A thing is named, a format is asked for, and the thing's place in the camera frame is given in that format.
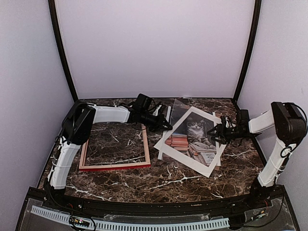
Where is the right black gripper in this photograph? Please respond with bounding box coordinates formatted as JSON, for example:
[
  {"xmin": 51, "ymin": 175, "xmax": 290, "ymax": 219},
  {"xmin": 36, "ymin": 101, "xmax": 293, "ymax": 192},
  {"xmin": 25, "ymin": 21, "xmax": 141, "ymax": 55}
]
[{"xmin": 207, "ymin": 124, "xmax": 244, "ymax": 145}]

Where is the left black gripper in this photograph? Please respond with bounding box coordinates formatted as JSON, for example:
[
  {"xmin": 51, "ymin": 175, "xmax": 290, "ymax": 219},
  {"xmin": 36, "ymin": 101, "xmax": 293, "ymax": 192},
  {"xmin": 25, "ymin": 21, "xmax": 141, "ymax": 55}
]
[{"xmin": 140, "ymin": 111, "xmax": 173, "ymax": 132}]

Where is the clear acrylic sheet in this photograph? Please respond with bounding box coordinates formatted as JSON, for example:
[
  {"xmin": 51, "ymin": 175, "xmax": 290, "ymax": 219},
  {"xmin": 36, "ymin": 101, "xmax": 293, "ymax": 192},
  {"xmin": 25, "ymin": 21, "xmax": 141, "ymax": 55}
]
[{"xmin": 169, "ymin": 98, "xmax": 190, "ymax": 126}]

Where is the red wooden picture frame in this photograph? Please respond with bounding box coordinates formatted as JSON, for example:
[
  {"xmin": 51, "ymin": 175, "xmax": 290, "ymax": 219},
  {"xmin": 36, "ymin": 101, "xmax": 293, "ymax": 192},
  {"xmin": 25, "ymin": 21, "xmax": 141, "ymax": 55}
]
[{"xmin": 79, "ymin": 124, "xmax": 151, "ymax": 171}]

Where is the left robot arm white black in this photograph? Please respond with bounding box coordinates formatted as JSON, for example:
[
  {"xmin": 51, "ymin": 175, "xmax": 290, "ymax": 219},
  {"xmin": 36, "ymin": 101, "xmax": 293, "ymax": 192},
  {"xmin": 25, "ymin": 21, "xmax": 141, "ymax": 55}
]
[{"xmin": 47, "ymin": 100, "xmax": 173, "ymax": 190}]

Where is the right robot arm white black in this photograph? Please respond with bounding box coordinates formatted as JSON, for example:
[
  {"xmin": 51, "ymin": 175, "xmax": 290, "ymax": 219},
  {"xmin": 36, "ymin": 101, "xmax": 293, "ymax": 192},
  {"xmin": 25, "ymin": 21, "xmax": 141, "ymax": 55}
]
[{"xmin": 207, "ymin": 102, "xmax": 308, "ymax": 209}]

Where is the cat on books photo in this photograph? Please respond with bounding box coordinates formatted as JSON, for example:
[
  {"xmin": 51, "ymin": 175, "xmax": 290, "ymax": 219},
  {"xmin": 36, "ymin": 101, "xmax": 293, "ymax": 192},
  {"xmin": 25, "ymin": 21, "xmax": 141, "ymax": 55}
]
[{"xmin": 165, "ymin": 112, "xmax": 217, "ymax": 167}]

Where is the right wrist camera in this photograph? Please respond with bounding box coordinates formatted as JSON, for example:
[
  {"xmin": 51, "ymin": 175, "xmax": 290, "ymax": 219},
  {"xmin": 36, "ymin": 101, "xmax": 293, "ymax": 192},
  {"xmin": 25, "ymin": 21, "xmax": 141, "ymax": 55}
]
[{"xmin": 221, "ymin": 109, "xmax": 250, "ymax": 128}]

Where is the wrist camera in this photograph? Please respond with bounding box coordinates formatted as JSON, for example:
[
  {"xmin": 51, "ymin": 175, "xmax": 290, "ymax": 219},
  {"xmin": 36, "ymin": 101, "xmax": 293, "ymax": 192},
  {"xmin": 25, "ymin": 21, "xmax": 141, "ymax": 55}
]
[
  {"xmin": 132, "ymin": 93, "xmax": 159, "ymax": 112},
  {"xmin": 221, "ymin": 109, "xmax": 250, "ymax": 128}
]

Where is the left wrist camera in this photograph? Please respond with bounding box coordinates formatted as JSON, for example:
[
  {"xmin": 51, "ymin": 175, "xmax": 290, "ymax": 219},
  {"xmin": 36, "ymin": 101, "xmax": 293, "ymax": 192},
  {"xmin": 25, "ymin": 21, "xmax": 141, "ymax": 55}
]
[{"xmin": 132, "ymin": 93, "xmax": 159, "ymax": 112}]

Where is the black front rail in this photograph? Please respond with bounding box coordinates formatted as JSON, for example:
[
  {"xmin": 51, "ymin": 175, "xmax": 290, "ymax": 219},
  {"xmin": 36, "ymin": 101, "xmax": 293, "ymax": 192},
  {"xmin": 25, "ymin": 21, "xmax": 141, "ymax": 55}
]
[{"xmin": 26, "ymin": 187, "xmax": 282, "ymax": 217}]

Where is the white slotted cable duct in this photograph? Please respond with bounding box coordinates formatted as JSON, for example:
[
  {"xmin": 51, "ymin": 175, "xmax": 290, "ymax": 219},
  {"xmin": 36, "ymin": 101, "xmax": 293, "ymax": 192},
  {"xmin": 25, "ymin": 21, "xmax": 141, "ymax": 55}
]
[{"xmin": 30, "ymin": 205, "xmax": 230, "ymax": 231}]

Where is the right black corner post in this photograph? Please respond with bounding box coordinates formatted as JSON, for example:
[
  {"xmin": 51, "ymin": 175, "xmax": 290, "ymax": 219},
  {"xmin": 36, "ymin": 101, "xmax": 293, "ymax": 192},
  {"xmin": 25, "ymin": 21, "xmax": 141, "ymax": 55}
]
[{"xmin": 233, "ymin": 0, "xmax": 262, "ymax": 102}]

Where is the black corner post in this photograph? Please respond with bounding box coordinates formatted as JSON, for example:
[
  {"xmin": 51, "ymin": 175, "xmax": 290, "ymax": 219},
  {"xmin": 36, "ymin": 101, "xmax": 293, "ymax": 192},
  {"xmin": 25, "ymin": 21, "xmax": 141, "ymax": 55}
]
[
  {"xmin": 233, "ymin": 0, "xmax": 262, "ymax": 102},
  {"xmin": 48, "ymin": 0, "xmax": 78, "ymax": 102}
]

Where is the left black corner post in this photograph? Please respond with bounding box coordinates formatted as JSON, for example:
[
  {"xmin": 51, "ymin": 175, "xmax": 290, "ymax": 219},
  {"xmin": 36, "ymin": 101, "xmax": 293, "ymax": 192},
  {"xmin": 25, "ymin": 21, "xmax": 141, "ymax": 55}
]
[{"xmin": 48, "ymin": 0, "xmax": 78, "ymax": 102}]

